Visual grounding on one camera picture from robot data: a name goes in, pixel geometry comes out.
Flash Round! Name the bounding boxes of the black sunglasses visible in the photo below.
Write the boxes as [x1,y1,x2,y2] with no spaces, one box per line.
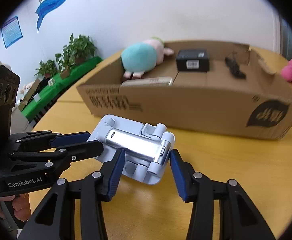
[224,54,247,79]

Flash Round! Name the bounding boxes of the white folding phone stand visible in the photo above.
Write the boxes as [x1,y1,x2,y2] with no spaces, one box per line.
[87,114,175,185]

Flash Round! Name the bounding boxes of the brown cardboard box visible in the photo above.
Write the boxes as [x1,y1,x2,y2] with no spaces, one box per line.
[77,40,292,140]

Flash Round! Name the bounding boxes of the pig plush toy green hat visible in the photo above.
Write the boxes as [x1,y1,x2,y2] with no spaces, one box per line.
[121,37,174,82]

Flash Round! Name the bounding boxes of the person's left hand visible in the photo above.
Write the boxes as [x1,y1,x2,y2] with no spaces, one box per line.
[0,184,32,222]

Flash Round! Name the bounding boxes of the small black box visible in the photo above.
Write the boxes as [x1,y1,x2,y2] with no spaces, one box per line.
[175,49,210,72]

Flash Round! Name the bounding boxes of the potted green plant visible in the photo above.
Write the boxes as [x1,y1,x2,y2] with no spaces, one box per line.
[55,34,97,71]
[35,60,58,77]

